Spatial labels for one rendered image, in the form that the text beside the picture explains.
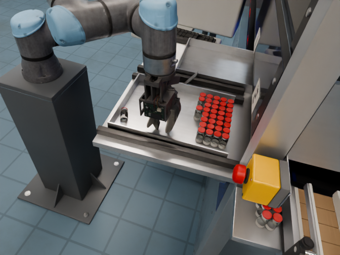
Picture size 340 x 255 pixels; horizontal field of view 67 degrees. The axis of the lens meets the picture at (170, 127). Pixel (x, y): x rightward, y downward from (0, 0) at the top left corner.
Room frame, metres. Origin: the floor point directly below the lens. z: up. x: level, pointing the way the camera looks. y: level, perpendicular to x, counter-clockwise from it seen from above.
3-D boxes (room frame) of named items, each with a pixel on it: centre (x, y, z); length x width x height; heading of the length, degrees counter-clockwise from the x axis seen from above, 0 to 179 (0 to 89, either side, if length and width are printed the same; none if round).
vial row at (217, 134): (0.57, -0.14, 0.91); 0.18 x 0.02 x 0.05; 171
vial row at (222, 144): (0.57, -0.17, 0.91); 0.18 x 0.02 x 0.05; 171
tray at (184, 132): (0.59, -0.01, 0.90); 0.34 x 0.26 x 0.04; 81
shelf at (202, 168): (0.76, -0.08, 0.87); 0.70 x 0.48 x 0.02; 171
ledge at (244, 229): (0.29, -0.25, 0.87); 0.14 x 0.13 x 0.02; 81
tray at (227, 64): (0.91, -0.18, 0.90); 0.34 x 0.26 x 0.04; 81
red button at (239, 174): (0.32, -0.16, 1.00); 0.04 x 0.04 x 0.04; 81
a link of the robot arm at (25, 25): (0.85, 0.54, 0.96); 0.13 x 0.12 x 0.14; 133
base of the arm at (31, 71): (0.84, 0.54, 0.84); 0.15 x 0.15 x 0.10
